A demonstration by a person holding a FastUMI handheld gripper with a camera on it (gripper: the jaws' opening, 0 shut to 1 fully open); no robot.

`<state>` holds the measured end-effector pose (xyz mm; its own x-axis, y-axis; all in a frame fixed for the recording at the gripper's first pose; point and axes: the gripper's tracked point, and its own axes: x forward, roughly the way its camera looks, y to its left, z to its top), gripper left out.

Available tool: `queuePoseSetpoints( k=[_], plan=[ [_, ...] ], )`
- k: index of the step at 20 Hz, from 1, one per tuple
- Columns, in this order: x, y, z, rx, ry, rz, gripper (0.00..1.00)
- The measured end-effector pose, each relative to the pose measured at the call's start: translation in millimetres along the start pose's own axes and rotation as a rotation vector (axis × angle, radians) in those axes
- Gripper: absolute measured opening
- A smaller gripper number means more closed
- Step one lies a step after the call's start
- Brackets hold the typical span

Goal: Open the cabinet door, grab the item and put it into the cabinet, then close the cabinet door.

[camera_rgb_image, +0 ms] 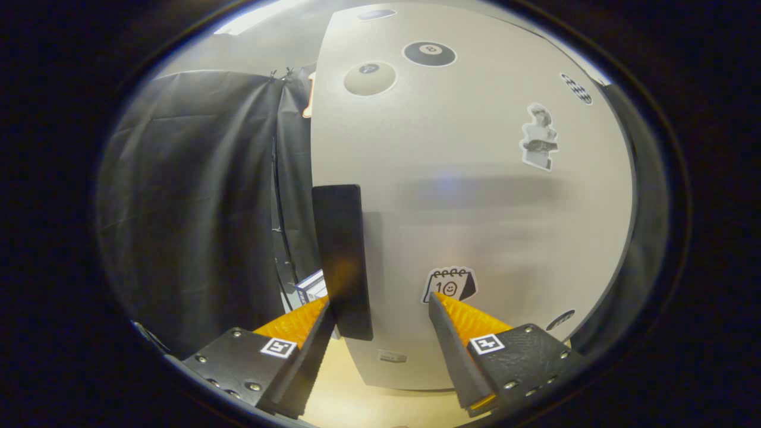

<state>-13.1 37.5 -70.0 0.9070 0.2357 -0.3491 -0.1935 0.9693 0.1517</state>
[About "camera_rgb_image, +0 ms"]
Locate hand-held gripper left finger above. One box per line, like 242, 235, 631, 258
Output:
181, 295, 338, 420

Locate black door handle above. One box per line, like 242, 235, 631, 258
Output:
312, 184, 374, 342

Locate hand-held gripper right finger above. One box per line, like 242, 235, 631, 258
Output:
428, 291, 589, 418

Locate dark blue spine book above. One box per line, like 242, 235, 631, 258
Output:
295, 269, 329, 307

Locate black backdrop cloth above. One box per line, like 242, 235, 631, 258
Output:
95, 68, 672, 357

